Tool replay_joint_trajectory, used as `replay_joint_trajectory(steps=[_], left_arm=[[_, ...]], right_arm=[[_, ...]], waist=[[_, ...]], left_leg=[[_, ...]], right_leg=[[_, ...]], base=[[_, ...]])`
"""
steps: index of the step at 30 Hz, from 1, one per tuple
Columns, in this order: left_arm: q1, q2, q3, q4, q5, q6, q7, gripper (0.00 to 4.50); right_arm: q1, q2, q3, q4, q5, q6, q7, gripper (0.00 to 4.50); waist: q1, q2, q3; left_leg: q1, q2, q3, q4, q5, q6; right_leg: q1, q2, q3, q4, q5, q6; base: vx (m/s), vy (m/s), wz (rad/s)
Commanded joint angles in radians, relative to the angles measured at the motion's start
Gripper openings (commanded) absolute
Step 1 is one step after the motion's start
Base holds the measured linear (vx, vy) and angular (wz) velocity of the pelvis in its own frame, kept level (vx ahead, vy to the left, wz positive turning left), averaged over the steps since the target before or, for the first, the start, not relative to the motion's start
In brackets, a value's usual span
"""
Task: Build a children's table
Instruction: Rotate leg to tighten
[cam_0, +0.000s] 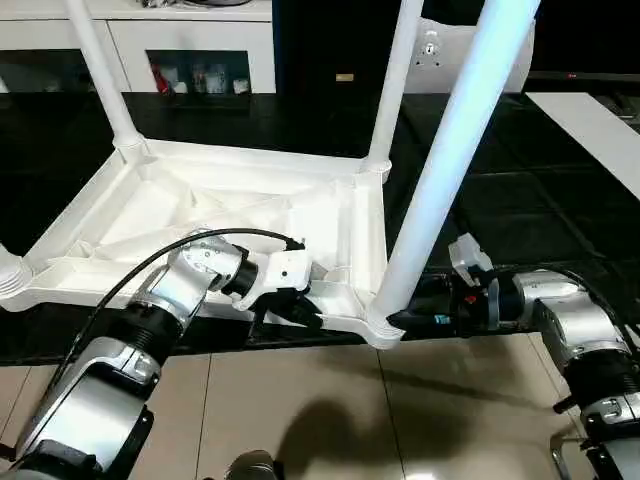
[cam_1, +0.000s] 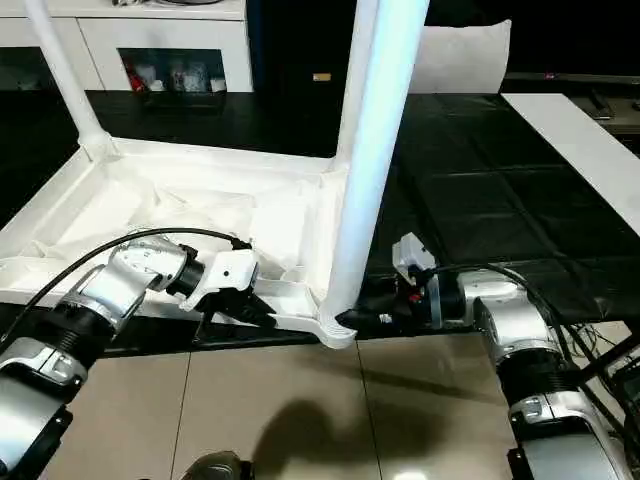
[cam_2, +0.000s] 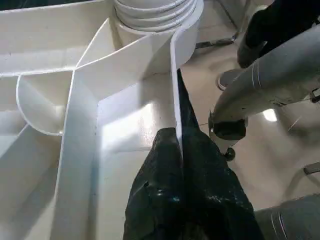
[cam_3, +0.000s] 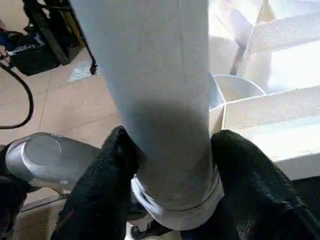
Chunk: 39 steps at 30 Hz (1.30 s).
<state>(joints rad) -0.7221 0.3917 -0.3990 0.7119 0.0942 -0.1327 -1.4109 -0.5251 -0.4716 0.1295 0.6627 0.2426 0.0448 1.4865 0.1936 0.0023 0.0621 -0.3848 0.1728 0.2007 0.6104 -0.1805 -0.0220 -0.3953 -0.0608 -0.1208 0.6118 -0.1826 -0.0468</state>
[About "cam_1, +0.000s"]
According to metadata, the dark low tv cabinet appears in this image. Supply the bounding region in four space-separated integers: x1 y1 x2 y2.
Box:
502 72 640 151

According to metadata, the black metal frame bar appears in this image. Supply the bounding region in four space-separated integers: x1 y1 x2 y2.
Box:
578 343 640 387

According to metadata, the black work mat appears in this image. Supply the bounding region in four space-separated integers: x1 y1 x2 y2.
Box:
0 87 640 356

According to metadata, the white flat board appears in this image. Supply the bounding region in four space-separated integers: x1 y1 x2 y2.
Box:
501 91 640 237

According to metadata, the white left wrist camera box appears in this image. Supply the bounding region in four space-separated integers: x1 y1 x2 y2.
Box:
178 247 261 313

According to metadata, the red bottle behind glass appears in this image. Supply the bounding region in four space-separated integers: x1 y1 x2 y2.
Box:
125 54 147 92

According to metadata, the white glass-door cabinet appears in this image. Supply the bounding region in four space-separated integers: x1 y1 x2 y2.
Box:
0 0 252 95

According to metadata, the grey cushion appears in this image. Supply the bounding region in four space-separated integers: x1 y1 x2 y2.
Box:
413 18 515 96

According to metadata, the white plastic table leg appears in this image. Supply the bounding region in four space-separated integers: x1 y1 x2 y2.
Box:
21 0 120 162
334 0 375 175
321 0 432 335

